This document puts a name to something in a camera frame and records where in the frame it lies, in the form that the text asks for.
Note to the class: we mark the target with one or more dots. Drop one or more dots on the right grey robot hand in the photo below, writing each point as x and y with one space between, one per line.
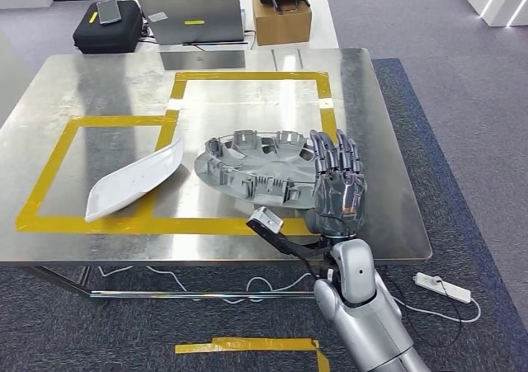
340 200

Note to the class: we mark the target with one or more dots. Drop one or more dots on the grey plastic wheel hubcap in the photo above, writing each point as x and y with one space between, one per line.
255 167

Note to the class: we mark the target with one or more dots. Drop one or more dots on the white plastic body part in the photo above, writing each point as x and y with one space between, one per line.
131 184

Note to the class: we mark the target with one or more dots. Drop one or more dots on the steel workbench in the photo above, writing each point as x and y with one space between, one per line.
103 85

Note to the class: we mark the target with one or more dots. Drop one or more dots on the white power strip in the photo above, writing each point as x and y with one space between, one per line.
441 287

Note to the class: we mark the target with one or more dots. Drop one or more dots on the brown cardboard box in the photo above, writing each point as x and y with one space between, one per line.
280 28

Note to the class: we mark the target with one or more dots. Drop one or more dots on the grey laptop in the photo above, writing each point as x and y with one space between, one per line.
189 14

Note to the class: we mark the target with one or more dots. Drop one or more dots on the black carry case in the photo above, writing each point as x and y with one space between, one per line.
107 36

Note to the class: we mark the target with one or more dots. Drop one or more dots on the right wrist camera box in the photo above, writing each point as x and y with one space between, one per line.
266 220

